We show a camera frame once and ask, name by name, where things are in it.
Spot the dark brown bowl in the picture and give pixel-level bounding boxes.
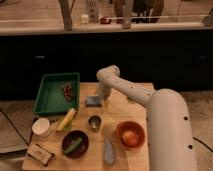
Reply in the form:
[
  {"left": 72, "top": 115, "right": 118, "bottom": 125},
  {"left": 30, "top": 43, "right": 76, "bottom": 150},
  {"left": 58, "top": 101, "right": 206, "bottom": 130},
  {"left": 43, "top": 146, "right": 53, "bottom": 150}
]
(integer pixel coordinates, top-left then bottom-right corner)
[{"left": 62, "top": 130, "right": 89, "bottom": 159}]

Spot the green cucumber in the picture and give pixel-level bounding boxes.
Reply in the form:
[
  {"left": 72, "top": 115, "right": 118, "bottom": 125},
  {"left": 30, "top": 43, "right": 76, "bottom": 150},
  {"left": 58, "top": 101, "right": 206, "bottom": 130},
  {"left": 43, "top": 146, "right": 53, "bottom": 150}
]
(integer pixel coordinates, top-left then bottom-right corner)
[{"left": 63, "top": 137, "right": 83, "bottom": 154}]

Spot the red object on floor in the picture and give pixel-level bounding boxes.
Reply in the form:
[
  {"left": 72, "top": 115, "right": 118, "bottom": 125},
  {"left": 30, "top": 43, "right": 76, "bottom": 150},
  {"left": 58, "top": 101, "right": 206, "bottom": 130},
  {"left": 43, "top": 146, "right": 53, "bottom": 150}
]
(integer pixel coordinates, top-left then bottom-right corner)
[{"left": 100, "top": 17, "right": 112, "bottom": 24}]

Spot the black cable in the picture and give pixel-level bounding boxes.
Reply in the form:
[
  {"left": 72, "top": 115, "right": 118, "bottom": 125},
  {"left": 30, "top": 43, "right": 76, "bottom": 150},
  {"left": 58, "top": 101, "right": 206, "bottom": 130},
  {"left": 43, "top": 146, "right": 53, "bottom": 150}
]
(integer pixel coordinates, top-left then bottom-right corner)
[
  {"left": 0, "top": 109, "right": 34, "bottom": 148},
  {"left": 193, "top": 136, "right": 213, "bottom": 154}
]

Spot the wooden table leg left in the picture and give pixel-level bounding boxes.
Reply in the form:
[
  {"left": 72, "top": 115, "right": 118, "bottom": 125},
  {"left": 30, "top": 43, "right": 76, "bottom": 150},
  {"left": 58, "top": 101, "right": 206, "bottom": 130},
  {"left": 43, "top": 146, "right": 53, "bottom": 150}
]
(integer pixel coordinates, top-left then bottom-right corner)
[{"left": 59, "top": 0, "right": 72, "bottom": 31}]

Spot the blue sponge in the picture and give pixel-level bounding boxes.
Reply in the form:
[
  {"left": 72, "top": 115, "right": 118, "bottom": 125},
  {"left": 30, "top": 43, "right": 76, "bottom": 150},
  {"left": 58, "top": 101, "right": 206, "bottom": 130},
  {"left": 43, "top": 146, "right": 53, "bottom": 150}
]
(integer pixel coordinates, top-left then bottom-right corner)
[{"left": 85, "top": 96, "right": 101, "bottom": 107}]

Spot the green plastic tray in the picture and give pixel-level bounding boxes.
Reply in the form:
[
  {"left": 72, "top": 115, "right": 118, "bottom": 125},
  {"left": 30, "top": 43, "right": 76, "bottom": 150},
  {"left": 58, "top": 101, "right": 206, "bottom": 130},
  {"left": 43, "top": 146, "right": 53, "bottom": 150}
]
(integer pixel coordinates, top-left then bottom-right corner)
[{"left": 34, "top": 73, "right": 80, "bottom": 116}]

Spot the orange bowl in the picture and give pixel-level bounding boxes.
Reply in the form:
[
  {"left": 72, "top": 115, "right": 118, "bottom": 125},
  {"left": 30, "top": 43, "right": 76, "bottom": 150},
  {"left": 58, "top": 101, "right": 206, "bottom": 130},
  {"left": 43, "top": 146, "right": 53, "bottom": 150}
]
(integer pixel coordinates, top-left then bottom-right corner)
[{"left": 115, "top": 121, "right": 145, "bottom": 151}]

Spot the yellow corn cob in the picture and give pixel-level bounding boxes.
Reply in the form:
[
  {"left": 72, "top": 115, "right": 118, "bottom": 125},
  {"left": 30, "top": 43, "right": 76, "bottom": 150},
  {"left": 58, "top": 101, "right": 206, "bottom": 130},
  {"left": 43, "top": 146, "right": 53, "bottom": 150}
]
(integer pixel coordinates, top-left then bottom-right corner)
[{"left": 57, "top": 108, "right": 76, "bottom": 132}]

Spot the bunch of red grapes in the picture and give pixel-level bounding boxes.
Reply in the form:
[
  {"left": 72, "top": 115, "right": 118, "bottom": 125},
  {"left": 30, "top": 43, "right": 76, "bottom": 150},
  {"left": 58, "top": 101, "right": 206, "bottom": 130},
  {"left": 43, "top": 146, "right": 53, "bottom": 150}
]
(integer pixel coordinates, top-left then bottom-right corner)
[{"left": 63, "top": 84, "right": 73, "bottom": 102}]

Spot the wooden table leg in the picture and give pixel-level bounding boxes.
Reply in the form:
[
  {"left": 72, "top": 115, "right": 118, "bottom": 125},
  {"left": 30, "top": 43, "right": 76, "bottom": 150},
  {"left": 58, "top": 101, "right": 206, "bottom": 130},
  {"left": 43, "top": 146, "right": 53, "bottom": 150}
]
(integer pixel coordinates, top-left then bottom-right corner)
[
  {"left": 59, "top": 0, "right": 72, "bottom": 31},
  {"left": 123, "top": 0, "right": 134, "bottom": 29}
]

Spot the white ceramic cup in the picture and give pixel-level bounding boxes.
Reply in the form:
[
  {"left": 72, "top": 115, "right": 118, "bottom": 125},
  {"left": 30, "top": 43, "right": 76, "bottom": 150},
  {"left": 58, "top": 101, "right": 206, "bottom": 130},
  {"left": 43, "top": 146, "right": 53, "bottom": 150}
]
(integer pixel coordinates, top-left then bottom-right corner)
[{"left": 32, "top": 118, "right": 51, "bottom": 137}]

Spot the small white bottle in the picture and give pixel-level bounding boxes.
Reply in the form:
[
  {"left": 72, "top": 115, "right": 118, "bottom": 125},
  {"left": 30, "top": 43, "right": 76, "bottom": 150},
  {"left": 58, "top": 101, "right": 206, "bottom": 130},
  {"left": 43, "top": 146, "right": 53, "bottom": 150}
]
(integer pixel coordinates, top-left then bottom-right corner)
[{"left": 81, "top": 14, "right": 89, "bottom": 24}]

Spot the black cable left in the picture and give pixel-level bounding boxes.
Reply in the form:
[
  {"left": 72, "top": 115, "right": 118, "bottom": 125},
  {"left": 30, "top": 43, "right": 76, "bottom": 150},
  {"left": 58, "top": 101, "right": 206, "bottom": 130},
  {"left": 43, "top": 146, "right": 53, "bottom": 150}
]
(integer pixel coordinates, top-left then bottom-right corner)
[{"left": 0, "top": 109, "right": 34, "bottom": 148}]

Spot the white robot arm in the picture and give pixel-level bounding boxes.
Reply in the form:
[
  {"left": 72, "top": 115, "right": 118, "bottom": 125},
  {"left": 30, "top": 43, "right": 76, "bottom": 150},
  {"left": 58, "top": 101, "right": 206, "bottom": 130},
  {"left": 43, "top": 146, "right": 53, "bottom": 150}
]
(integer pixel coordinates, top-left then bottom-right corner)
[{"left": 96, "top": 65, "right": 198, "bottom": 171}]

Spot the orange fruit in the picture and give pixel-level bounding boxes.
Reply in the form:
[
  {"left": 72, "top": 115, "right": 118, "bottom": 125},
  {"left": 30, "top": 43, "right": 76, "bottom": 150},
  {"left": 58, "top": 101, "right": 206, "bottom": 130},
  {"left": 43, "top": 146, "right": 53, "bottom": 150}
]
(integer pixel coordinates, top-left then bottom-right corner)
[{"left": 122, "top": 131, "right": 138, "bottom": 146}]

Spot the small metal cup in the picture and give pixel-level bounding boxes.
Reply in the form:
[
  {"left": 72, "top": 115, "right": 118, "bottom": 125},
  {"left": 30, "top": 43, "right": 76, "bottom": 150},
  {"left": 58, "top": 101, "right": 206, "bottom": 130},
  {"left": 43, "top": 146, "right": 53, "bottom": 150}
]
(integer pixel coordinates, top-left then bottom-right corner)
[{"left": 88, "top": 115, "right": 102, "bottom": 132}]

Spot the wooden table leg right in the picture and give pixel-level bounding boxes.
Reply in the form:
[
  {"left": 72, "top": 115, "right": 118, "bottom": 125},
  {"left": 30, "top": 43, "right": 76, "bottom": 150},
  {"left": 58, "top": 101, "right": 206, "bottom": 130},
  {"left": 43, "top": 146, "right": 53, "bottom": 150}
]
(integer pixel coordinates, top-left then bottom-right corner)
[{"left": 123, "top": 0, "right": 134, "bottom": 29}]

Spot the black cable right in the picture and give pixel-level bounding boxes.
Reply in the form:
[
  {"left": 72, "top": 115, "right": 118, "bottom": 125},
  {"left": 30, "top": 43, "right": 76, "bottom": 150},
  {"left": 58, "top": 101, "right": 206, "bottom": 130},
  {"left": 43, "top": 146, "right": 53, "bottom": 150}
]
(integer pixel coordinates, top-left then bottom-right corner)
[{"left": 193, "top": 136, "right": 213, "bottom": 154}]

